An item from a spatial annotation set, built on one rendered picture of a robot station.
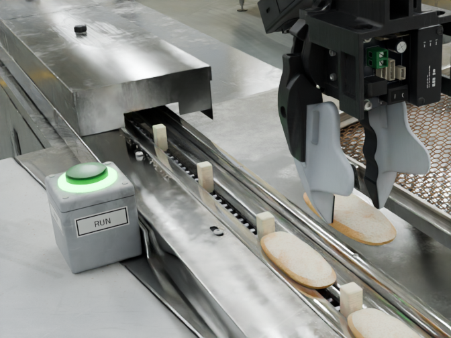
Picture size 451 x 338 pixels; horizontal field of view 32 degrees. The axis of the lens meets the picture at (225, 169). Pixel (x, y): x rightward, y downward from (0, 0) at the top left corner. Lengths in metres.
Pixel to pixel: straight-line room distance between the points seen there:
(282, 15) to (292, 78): 0.06
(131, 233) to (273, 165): 0.25
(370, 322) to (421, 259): 0.17
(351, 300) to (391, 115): 0.14
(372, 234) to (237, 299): 0.12
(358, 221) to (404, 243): 0.21
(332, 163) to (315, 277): 0.14
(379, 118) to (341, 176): 0.06
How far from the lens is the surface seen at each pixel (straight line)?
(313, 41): 0.49
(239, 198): 0.78
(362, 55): 0.45
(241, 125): 1.06
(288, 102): 0.51
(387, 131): 0.55
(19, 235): 0.83
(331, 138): 0.51
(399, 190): 0.67
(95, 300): 0.70
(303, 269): 0.63
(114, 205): 0.72
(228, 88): 1.24
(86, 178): 0.72
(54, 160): 1.01
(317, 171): 0.53
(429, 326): 0.58
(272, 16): 0.57
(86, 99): 0.95
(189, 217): 0.72
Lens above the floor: 1.18
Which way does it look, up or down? 23 degrees down
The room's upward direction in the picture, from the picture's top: 5 degrees counter-clockwise
